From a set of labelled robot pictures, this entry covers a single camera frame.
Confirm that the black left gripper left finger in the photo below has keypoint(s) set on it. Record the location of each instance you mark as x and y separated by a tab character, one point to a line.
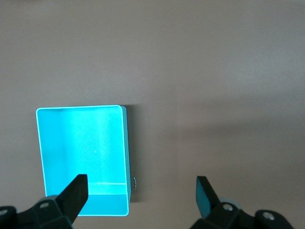
71	200

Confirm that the turquoise plastic box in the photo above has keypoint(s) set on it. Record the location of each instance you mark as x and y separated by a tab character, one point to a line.
81	143

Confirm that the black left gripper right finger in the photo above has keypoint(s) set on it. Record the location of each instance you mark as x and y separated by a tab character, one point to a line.
209	205

